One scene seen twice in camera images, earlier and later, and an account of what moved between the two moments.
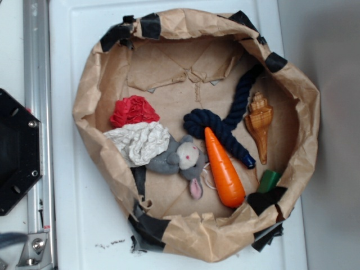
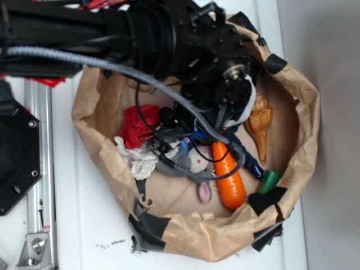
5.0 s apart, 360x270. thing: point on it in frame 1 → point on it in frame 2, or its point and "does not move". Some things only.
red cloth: x=132 y=109 → x=134 y=130
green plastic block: x=268 y=181 does not move
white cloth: x=138 y=143 → x=143 y=162
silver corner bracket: x=36 y=252 does not move
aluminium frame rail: x=37 y=98 does not move
